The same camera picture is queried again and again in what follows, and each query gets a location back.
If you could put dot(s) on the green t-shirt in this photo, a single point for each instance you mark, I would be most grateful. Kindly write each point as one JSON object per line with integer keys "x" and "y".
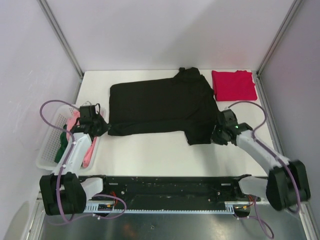
{"x": 63, "y": 145}

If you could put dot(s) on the folded red t-shirt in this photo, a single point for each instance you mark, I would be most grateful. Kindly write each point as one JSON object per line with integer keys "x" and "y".
{"x": 233, "y": 86}

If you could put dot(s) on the black t-shirt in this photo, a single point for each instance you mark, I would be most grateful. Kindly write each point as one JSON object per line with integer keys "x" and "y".
{"x": 183, "y": 103}

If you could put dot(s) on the pink t-shirt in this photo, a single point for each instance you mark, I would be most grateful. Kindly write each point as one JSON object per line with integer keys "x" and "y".
{"x": 88, "y": 155}

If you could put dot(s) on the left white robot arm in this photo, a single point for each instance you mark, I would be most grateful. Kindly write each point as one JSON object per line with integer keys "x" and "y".
{"x": 62, "y": 191}

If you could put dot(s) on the left aluminium frame post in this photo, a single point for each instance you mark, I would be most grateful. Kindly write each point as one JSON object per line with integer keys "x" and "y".
{"x": 50, "y": 16}

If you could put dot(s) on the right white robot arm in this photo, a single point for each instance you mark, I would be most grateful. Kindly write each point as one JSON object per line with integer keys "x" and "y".
{"x": 287, "y": 182}

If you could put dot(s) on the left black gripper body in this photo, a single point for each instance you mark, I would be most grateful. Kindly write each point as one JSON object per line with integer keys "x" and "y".
{"x": 97, "y": 121}

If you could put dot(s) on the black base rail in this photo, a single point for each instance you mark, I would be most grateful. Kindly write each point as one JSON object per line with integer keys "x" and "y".
{"x": 172, "y": 194}

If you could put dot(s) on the aluminium frame post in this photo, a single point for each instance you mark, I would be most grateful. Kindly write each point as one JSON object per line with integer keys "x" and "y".
{"x": 50, "y": 16}
{"x": 287, "y": 21}

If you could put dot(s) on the right aluminium frame post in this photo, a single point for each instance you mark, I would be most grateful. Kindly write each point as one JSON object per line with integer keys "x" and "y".
{"x": 287, "y": 21}

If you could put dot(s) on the white plastic basket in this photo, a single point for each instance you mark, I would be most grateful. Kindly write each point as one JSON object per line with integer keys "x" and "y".
{"x": 51, "y": 143}

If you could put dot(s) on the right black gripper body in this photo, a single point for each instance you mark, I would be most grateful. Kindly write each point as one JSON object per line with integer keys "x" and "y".
{"x": 218, "y": 135}

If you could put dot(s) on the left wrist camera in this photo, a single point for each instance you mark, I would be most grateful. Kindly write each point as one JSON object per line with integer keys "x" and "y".
{"x": 87, "y": 103}

